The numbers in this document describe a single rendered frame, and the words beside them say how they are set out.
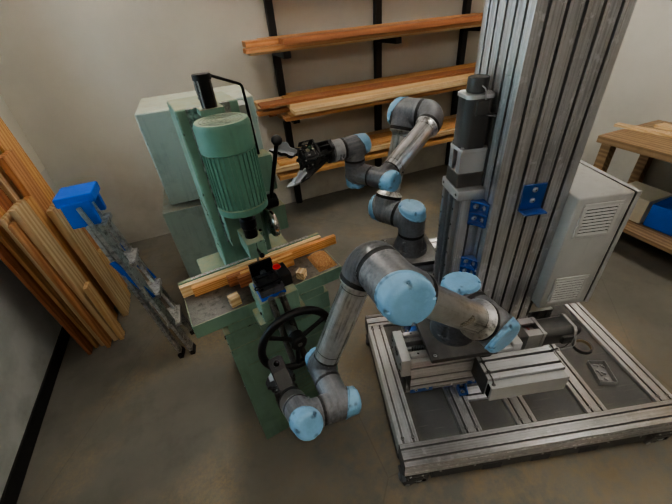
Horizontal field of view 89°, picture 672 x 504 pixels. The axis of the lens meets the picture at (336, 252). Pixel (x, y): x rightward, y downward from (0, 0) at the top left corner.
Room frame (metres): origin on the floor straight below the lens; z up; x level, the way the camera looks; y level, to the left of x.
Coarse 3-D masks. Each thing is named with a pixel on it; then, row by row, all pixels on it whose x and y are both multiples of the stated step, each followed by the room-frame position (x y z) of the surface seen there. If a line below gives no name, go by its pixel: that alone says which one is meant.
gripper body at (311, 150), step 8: (304, 144) 1.14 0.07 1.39; (312, 144) 1.15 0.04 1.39; (320, 144) 1.15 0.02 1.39; (328, 144) 1.14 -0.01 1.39; (304, 152) 1.10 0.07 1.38; (312, 152) 1.10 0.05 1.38; (320, 152) 1.13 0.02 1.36; (328, 152) 1.14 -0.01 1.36; (296, 160) 1.15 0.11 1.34; (304, 160) 1.09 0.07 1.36; (312, 160) 1.10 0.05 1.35; (328, 160) 1.17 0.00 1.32; (312, 168) 1.12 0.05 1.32
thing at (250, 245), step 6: (240, 234) 1.14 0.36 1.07; (258, 234) 1.13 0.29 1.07; (240, 240) 1.17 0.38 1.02; (246, 240) 1.09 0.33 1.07; (252, 240) 1.09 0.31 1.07; (258, 240) 1.08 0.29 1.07; (264, 240) 1.09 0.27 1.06; (246, 246) 1.07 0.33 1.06; (252, 246) 1.06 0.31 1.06; (258, 246) 1.07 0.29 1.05; (264, 246) 1.08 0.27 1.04; (252, 252) 1.06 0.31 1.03; (264, 252) 1.08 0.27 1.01; (252, 258) 1.06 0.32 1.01
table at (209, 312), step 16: (304, 256) 1.19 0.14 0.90; (320, 272) 1.07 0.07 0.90; (336, 272) 1.08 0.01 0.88; (224, 288) 1.02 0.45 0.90; (240, 288) 1.02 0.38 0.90; (304, 288) 1.02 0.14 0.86; (192, 304) 0.95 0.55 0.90; (208, 304) 0.94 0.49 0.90; (224, 304) 0.93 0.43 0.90; (240, 304) 0.93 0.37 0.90; (304, 304) 0.92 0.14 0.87; (192, 320) 0.87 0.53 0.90; (208, 320) 0.86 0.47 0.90; (224, 320) 0.88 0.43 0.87; (272, 320) 0.86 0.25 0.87
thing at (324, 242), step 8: (320, 240) 1.24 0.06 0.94; (328, 240) 1.25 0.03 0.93; (296, 248) 1.19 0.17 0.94; (304, 248) 1.20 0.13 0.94; (312, 248) 1.21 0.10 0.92; (320, 248) 1.23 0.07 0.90; (296, 256) 1.18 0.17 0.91; (232, 272) 1.07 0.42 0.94; (208, 280) 1.03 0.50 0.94; (216, 280) 1.03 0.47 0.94; (224, 280) 1.04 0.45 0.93; (192, 288) 1.00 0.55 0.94; (200, 288) 1.00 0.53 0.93; (208, 288) 1.01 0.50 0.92; (216, 288) 1.03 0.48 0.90
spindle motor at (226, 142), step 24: (216, 120) 1.11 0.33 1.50; (240, 120) 1.08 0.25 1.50; (216, 144) 1.03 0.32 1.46; (240, 144) 1.05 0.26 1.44; (216, 168) 1.04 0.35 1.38; (240, 168) 1.04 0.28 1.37; (216, 192) 1.05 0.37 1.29; (240, 192) 1.04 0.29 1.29; (264, 192) 1.11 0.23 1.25; (240, 216) 1.03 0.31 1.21
